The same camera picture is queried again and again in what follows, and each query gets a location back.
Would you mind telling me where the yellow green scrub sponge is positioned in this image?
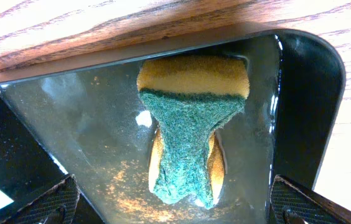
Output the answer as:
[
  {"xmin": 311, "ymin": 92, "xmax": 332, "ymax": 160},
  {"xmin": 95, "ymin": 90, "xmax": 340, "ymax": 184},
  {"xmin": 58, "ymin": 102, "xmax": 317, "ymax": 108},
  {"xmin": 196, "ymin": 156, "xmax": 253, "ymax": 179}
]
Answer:
[{"xmin": 137, "ymin": 55, "xmax": 250, "ymax": 209}]

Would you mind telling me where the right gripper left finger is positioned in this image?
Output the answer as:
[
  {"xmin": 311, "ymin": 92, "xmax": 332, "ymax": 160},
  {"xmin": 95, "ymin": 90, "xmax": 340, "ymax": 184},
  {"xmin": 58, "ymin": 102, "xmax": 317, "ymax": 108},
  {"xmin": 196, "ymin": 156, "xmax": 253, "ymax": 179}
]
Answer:
[{"xmin": 0, "ymin": 174, "xmax": 80, "ymax": 224}]

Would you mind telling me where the black water tray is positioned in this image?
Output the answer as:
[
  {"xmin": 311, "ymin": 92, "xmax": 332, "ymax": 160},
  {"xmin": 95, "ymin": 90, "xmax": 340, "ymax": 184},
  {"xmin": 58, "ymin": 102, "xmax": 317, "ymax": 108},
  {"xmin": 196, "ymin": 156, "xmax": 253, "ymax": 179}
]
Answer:
[{"xmin": 0, "ymin": 27, "xmax": 345, "ymax": 223}]

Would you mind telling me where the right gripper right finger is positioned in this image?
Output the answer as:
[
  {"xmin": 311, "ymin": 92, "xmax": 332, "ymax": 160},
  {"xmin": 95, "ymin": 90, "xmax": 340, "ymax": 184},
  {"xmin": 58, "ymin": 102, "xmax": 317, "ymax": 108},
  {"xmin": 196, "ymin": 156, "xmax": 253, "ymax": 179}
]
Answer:
[{"xmin": 270, "ymin": 175, "xmax": 351, "ymax": 224}]

